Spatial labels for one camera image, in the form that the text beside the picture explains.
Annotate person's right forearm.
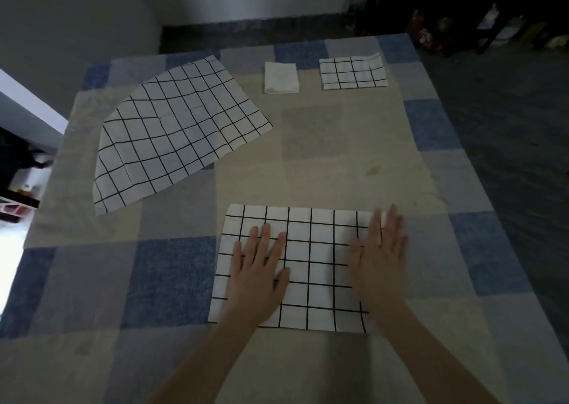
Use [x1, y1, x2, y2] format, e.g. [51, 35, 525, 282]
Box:
[373, 301, 503, 404]

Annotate plain white cloth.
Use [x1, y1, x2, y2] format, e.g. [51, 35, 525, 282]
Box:
[264, 61, 299, 95]

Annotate white black-grid cloth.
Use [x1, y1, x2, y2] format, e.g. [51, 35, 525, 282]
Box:
[319, 52, 388, 91]
[207, 203, 384, 333]
[93, 54, 273, 217]

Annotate dark clothes heap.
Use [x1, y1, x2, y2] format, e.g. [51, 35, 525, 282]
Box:
[0, 125, 54, 186]

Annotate person's left hand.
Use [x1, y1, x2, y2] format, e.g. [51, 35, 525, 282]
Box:
[222, 223, 290, 329]

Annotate person's right hand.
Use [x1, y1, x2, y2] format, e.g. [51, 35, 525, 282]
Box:
[348, 203, 410, 325]

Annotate small wooden stool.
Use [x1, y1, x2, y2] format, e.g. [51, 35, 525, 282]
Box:
[0, 190, 41, 224]

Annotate blue beige patchwork tablecloth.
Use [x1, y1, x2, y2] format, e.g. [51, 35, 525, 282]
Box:
[0, 32, 569, 404]

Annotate person's left forearm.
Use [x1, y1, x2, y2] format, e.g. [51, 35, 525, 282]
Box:
[146, 314, 263, 404]

